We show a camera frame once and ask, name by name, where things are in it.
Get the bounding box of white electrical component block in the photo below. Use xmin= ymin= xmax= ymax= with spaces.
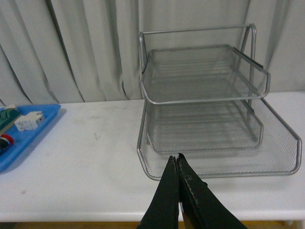
xmin=14 ymin=111 xmax=45 ymax=131

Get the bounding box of green terminal block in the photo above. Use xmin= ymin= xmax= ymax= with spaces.
xmin=0 ymin=105 xmax=21 ymax=134

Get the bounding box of red emergency stop button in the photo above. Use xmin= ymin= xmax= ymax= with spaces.
xmin=0 ymin=134 xmax=14 ymax=152

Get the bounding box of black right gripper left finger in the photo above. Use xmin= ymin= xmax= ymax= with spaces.
xmin=137 ymin=156 xmax=179 ymax=229

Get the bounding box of grey curtain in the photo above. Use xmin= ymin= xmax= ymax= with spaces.
xmin=0 ymin=0 xmax=305 ymax=105

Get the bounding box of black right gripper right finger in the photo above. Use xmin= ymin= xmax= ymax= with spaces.
xmin=177 ymin=154 xmax=246 ymax=229

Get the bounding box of silver wire rack frame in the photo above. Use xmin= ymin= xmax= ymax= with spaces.
xmin=138 ymin=23 xmax=260 ymax=144

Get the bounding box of blue plastic tray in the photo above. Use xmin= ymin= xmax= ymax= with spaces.
xmin=0 ymin=104 xmax=61 ymax=172

